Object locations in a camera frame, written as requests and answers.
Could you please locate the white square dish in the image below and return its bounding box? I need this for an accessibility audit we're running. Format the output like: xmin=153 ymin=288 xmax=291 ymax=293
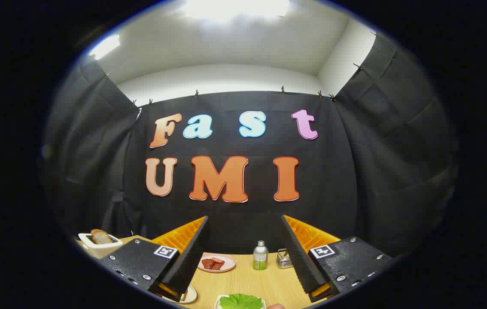
xmin=214 ymin=294 xmax=266 ymax=309

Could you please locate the metal wire basket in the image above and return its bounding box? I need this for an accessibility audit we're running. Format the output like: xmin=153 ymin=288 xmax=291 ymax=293
xmin=276 ymin=248 xmax=294 ymax=269

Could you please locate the silver green drink bottle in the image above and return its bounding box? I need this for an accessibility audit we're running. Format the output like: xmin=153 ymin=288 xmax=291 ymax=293
xmin=253 ymin=240 xmax=269 ymax=271

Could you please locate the white round plate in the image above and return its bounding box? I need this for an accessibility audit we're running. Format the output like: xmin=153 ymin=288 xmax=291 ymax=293
xmin=162 ymin=285 xmax=198 ymax=304

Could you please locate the green lettuce leaf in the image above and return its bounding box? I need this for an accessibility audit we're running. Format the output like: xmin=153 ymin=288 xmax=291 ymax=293
xmin=219 ymin=294 xmax=264 ymax=309

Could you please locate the ceiling light panel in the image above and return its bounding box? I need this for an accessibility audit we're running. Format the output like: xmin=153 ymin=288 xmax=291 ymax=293
xmin=183 ymin=0 xmax=291 ymax=20
xmin=89 ymin=34 xmax=121 ymax=61

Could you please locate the black backdrop cloth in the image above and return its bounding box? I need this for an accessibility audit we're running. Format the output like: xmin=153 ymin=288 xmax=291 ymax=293
xmin=40 ymin=32 xmax=460 ymax=258

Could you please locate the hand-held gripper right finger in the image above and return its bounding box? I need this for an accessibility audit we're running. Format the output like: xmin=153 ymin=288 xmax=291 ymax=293
xmin=280 ymin=215 xmax=393 ymax=303

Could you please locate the white toaster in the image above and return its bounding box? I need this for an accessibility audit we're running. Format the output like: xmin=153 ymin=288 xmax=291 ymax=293
xmin=78 ymin=232 xmax=124 ymax=259

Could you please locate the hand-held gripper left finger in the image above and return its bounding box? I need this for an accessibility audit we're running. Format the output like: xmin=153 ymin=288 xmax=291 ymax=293
xmin=99 ymin=216 xmax=210 ymax=303

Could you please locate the toasted bread slice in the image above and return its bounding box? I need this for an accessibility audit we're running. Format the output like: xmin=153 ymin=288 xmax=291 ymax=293
xmin=91 ymin=229 xmax=114 ymax=245

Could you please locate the pink plate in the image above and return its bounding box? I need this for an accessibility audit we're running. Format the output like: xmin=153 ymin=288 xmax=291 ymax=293
xmin=198 ymin=253 xmax=237 ymax=273

